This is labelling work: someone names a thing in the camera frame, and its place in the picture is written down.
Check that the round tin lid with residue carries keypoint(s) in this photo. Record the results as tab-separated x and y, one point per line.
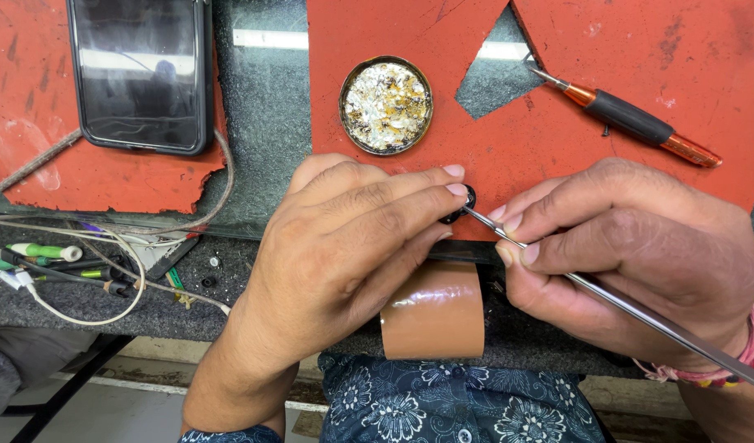
386	104

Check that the person's right hand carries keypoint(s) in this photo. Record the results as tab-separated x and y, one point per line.
653	271

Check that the small black round part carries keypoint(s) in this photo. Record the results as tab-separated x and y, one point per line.
469	198

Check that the large red rubber mat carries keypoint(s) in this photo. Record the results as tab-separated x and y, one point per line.
659	55

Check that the orange screwdriver with black grip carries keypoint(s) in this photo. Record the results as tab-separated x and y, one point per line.
629	117

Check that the green and white plug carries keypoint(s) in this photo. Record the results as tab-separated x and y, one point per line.
44	251

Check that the torn red rubber mat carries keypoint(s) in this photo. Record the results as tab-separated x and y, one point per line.
20	92

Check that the person's left hand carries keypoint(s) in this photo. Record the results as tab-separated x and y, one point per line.
297	264

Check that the thin metal probe tool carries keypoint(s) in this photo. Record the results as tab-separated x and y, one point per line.
659	323

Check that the blue floral shirt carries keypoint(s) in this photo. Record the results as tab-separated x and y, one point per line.
450	403

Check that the black flat phone part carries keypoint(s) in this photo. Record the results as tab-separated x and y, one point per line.
174	255

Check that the black smartphone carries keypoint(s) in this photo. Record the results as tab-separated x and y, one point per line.
143	74

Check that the grey fabric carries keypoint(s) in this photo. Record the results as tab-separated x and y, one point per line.
20	363

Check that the black metal frame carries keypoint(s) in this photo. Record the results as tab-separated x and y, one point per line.
69	387

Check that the brown tape roll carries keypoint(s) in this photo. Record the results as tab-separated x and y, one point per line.
432	311

